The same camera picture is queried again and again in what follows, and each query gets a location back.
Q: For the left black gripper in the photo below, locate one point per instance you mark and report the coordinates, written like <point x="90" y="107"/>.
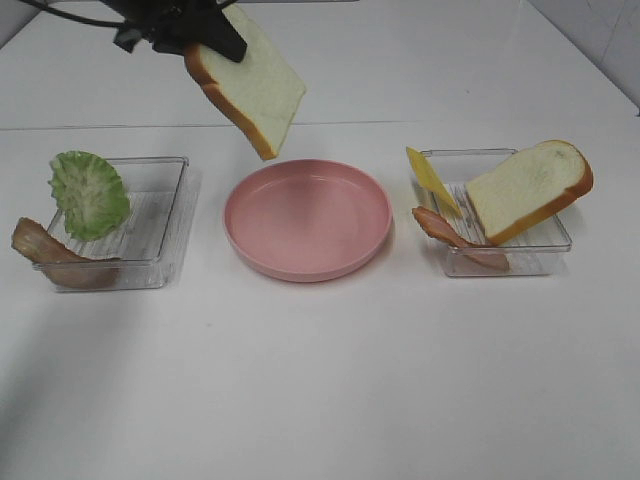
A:
<point x="170" y="26"/>

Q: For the bread slice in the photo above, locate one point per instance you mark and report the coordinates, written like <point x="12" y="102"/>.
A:
<point x="528" y="187"/>
<point x="260" y="95"/>

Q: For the green lettuce leaf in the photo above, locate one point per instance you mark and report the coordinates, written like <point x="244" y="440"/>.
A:
<point x="90" y="193"/>

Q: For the bacon strip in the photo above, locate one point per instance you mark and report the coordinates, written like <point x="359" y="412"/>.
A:
<point x="45" y="250"/>
<point x="437" y="227"/>

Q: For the pink round plate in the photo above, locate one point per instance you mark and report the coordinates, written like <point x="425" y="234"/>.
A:
<point x="307" y="220"/>

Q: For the left clear plastic container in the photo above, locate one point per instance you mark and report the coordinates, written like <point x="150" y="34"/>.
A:
<point x="147" y="250"/>

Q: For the clear plastic container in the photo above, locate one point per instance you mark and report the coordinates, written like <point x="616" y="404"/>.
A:
<point x="537" y="251"/>
<point x="147" y="250"/>

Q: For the yellow cheese slice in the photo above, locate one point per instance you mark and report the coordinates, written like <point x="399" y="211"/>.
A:
<point x="429" y="179"/>

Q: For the right clear plastic container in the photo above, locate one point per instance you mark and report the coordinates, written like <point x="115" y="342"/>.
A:
<point x="537" y="251"/>

